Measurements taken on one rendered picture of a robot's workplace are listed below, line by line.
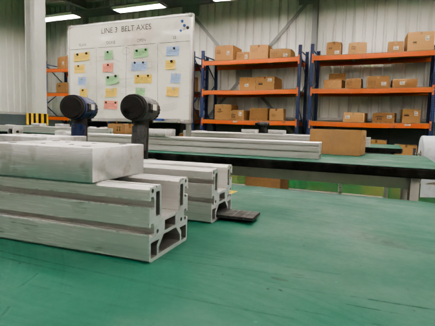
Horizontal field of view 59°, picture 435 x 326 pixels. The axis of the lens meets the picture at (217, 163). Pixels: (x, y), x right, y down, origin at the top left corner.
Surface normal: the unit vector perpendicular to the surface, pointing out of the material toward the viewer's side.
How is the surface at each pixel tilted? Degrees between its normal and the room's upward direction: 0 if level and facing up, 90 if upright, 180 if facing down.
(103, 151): 90
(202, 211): 90
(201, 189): 90
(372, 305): 0
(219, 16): 90
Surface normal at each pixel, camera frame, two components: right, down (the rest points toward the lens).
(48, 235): -0.34, 0.08
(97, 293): 0.03, -0.99
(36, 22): 0.91, 0.07
